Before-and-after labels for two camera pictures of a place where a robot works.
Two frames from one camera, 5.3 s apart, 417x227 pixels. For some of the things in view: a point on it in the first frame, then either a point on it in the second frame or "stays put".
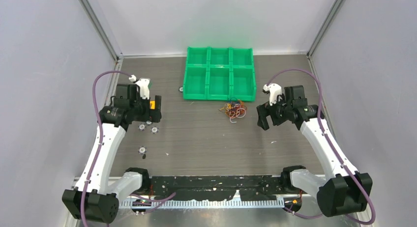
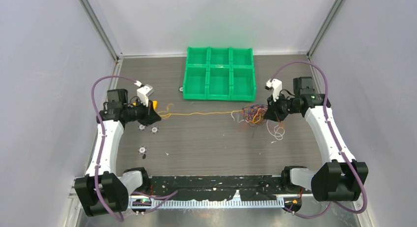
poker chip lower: (142, 150) stays put
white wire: (241, 114) → (279, 132)
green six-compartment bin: (223, 73) stays put
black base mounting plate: (209, 187) stays put
